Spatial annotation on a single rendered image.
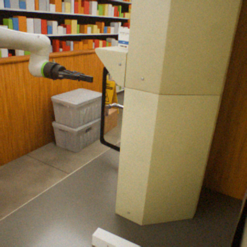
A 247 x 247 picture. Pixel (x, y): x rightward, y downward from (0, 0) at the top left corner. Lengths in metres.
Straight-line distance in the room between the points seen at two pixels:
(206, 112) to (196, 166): 0.19
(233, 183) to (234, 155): 0.13
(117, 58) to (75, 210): 0.56
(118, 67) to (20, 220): 0.61
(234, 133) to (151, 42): 0.55
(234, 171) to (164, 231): 0.40
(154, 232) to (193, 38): 0.63
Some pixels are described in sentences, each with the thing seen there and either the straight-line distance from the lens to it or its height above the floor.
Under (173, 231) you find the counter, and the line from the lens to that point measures 0.97.
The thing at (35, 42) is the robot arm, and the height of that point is 1.45.
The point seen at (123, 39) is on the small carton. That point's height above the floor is 1.54.
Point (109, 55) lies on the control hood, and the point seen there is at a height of 1.49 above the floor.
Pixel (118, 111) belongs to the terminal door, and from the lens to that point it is 1.22.
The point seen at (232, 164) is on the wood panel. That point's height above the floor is 1.09.
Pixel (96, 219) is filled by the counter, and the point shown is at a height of 0.94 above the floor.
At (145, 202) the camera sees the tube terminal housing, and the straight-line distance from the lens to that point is 0.90.
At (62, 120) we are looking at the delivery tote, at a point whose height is 0.39.
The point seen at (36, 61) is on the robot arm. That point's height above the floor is 1.35.
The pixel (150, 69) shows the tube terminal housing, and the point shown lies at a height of 1.48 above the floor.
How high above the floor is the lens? 1.60
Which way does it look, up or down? 22 degrees down
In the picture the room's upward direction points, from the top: 5 degrees clockwise
